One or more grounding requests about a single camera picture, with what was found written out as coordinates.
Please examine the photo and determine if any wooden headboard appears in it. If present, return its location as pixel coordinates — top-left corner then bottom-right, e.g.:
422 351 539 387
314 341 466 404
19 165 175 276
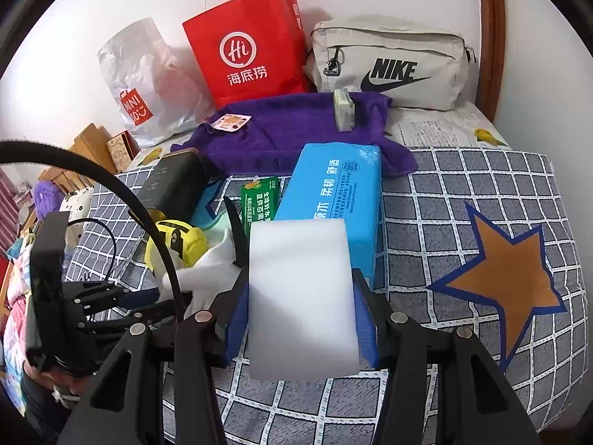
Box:
475 0 507 123

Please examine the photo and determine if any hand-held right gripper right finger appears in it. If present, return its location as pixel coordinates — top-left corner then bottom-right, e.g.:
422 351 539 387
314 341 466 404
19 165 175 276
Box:
351 268 543 445

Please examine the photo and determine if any thin black cable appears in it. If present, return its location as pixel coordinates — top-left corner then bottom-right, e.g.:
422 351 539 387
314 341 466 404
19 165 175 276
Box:
67 217 119 284

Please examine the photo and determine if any beige waist bag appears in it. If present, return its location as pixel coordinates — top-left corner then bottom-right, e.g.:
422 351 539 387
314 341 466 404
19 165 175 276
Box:
303 19 478 111

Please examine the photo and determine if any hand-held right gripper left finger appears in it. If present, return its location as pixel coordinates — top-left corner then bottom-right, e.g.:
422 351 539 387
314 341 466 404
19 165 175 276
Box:
58 266 253 445

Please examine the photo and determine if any thick black cable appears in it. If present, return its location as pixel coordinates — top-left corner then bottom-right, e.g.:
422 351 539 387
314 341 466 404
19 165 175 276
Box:
0 140 187 323

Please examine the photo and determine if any white spotted plush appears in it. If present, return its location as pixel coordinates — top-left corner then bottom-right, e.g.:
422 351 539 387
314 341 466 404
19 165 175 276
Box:
59 188 94 224

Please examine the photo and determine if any yellow and black plush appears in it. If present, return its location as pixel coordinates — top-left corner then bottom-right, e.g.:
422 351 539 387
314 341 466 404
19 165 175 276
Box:
143 220 208 279

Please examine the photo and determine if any grey checkered blanket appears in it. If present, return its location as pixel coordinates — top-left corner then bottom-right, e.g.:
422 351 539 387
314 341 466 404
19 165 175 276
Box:
65 146 589 445

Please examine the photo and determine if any green and white box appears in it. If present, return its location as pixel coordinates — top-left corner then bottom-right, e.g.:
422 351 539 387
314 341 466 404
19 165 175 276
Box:
249 218 362 378

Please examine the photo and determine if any purple towel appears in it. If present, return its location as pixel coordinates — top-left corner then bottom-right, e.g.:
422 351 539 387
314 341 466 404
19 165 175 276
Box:
170 93 418 179

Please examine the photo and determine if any silver plastic bag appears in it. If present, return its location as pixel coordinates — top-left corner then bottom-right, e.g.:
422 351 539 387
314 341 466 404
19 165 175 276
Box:
96 17 216 148

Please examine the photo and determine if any black and gold box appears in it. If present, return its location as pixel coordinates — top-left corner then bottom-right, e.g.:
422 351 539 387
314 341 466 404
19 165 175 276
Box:
136 151 223 223

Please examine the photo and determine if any white packaging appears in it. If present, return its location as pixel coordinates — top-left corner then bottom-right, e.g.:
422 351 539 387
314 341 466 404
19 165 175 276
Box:
160 227 248 320

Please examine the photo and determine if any wooden furniture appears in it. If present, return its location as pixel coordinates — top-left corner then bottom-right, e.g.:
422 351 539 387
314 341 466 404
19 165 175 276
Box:
37 123 140 195

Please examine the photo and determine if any small sticker card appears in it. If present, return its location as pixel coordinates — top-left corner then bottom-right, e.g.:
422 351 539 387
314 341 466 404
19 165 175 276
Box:
209 113 252 131

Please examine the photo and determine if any green packet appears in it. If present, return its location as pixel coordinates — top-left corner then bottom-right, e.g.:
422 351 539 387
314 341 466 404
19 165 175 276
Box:
240 175 281 237

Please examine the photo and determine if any red paper bag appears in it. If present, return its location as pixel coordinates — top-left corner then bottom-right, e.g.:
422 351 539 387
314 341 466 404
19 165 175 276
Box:
182 0 316 108

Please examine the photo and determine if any small grey-green pack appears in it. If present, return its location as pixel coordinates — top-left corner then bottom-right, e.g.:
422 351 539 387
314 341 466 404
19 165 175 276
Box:
332 88 357 131

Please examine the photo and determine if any blue tissue pack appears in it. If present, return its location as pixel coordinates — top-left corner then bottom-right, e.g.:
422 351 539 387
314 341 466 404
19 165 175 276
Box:
273 143 385 293

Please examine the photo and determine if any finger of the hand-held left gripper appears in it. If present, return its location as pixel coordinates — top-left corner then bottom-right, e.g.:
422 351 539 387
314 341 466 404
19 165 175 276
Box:
86 303 195 335
69 282 162 309

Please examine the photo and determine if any small patterned box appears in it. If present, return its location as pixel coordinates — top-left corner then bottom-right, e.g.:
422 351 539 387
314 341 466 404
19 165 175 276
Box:
106 132 140 172

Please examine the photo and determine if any purple fluffy toy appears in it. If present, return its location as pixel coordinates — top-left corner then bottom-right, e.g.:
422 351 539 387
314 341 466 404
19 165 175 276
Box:
32 181 66 220

